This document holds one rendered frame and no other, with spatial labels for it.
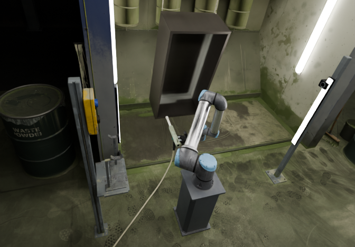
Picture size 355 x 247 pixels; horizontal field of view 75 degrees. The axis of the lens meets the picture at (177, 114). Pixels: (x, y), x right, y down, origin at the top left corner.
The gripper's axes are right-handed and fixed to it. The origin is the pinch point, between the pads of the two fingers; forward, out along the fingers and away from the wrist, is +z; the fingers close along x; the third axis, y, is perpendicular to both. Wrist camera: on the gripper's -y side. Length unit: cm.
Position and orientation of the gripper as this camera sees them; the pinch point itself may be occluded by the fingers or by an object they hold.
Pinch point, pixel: (174, 139)
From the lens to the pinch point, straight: 256.9
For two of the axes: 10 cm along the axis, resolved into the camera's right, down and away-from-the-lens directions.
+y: -1.3, 7.8, 6.2
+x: -2.9, -6.3, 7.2
